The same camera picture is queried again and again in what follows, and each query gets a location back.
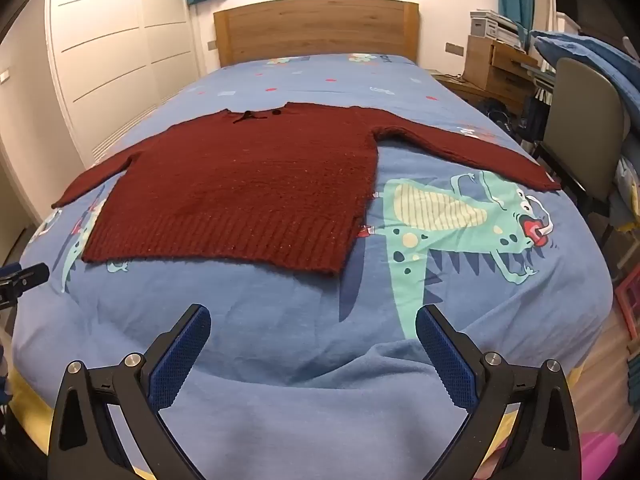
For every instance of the dark red knitted sweater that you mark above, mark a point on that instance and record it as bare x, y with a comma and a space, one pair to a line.
240, 185

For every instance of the pink rimmed box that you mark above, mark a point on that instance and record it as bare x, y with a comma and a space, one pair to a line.
629, 305

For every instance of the pink plastic item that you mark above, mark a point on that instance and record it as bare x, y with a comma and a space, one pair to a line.
595, 455

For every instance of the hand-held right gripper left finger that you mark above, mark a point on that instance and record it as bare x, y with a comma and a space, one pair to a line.
182, 355

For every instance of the wooden headboard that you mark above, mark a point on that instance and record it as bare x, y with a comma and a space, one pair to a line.
315, 30

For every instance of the white wardrobe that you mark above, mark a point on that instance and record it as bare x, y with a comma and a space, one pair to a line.
110, 60

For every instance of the grey chair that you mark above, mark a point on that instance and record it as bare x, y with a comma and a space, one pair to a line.
575, 110

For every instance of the dinosaur printed blue blanket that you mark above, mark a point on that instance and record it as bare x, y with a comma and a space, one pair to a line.
300, 340

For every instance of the yellow bed sheet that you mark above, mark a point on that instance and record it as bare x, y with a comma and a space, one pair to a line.
30, 395

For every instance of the grey storage box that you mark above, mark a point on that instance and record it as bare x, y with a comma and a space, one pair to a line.
492, 25

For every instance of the dark bag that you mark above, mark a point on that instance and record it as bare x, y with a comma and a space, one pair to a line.
500, 115

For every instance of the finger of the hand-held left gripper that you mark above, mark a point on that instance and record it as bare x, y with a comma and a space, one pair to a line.
25, 277

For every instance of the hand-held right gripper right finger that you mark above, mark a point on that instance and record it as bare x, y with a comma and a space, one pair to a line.
445, 360

